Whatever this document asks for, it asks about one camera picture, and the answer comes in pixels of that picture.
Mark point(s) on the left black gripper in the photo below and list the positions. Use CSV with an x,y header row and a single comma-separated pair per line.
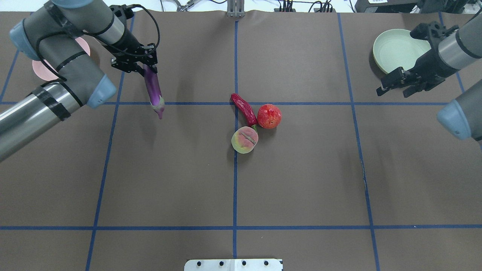
x,y
130,44

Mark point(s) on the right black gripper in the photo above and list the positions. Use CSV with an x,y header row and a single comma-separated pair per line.
x,y
430,64

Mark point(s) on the purple eggplant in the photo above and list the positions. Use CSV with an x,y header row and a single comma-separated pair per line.
x,y
153,89

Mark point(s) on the red pomegranate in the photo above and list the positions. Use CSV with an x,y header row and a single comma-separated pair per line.
x,y
269,116

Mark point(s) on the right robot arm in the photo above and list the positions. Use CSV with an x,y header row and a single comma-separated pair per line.
x,y
451,51

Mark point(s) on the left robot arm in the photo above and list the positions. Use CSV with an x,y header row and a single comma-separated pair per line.
x,y
49,36

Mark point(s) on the green plate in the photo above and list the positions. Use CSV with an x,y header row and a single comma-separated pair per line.
x,y
396,48

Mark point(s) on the red chili pepper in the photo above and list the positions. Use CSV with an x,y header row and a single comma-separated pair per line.
x,y
245,108

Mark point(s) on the peach fruit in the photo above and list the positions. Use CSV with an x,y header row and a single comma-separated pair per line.
x,y
244,139

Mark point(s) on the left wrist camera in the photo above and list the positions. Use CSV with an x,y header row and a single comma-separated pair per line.
x,y
123,12

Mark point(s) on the aluminium frame post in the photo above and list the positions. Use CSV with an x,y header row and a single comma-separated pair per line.
x,y
236,8

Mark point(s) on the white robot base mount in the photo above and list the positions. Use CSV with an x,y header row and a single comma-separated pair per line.
x,y
234,265

